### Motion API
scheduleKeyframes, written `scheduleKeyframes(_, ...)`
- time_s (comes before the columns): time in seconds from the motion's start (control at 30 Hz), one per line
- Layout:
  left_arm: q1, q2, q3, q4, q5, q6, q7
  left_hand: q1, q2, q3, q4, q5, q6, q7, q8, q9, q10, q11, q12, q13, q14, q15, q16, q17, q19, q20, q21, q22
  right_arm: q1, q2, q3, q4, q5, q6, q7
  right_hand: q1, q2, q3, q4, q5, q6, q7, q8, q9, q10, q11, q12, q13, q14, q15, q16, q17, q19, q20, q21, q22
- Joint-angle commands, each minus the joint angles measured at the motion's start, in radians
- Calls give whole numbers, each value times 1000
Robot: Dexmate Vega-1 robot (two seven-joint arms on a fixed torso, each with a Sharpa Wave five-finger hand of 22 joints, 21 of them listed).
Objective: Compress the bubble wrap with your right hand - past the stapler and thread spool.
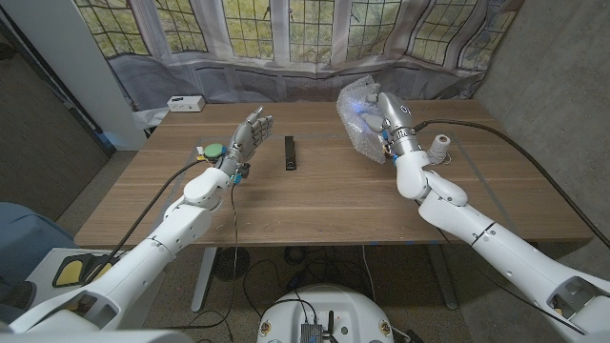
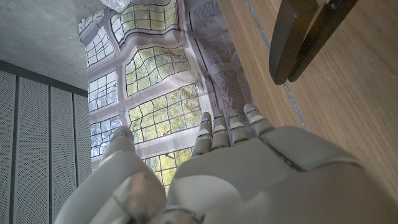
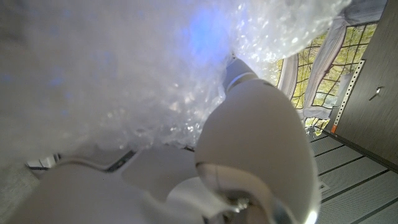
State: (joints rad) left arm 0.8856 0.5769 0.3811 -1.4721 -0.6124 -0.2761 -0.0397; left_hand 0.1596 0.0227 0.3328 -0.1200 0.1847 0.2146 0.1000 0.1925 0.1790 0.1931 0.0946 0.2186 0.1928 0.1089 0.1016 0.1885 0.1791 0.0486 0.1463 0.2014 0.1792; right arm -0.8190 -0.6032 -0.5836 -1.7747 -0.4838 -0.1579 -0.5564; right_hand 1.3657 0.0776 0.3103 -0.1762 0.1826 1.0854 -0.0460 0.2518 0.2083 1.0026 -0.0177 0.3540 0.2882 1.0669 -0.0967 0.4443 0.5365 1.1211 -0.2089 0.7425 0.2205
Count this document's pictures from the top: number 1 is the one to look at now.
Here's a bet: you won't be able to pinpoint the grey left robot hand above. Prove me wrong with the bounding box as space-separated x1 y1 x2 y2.
216 105 275 178

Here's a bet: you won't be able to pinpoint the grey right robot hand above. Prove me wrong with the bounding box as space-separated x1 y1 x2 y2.
359 91 430 158

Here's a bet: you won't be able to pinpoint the clear bubble wrap sheet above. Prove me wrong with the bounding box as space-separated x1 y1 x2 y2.
335 74 390 165

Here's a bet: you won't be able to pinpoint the black stapler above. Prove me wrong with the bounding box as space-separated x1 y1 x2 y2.
284 135 297 172

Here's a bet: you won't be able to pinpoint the white thread spool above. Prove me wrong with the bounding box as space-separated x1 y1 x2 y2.
427 133 452 166

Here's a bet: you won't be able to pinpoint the green round disc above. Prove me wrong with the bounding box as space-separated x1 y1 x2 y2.
203 143 228 161

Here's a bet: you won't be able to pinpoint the long grey tape strip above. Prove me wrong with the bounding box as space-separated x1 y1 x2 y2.
197 131 458 142

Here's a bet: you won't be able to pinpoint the white power outlet box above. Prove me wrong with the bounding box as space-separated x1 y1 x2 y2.
166 94 207 113

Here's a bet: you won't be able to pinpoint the short grey tape strip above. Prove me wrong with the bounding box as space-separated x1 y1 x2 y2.
450 132 509 230

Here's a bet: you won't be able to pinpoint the printed window backdrop cloth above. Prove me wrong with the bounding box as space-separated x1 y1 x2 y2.
73 0 525 113

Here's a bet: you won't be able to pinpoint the round black floor fan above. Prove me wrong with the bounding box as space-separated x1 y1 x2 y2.
213 246 252 282

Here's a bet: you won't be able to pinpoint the white table leg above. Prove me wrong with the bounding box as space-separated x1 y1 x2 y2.
191 246 218 313

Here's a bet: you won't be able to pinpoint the grey table leg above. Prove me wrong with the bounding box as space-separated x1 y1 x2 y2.
425 243 459 311

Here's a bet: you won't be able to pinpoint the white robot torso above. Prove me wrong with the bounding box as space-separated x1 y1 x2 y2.
255 284 397 343

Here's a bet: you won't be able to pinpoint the yellow foot pedal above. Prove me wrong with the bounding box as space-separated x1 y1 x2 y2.
52 256 87 289
83 259 113 286

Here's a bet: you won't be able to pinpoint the grey finned electronics module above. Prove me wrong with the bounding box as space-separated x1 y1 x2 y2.
299 322 326 343

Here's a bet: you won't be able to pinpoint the blue chair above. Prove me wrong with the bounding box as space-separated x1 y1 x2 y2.
0 201 77 325

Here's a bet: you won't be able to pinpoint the white pedal board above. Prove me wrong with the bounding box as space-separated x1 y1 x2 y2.
26 247 166 330

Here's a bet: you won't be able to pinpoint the thin black left wrist cable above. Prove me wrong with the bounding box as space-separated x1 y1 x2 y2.
183 185 240 343

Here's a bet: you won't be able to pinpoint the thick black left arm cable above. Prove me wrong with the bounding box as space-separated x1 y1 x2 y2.
80 159 211 287

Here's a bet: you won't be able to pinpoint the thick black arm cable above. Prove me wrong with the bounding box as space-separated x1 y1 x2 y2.
80 159 211 287
413 118 610 249

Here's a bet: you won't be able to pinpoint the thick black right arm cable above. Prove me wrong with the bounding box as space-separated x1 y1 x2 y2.
413 118 610 249

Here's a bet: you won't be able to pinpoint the black floor cables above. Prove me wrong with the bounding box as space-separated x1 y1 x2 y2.
242 245 377 320

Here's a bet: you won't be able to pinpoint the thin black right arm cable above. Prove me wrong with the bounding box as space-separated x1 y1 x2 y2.
436 226 587 337

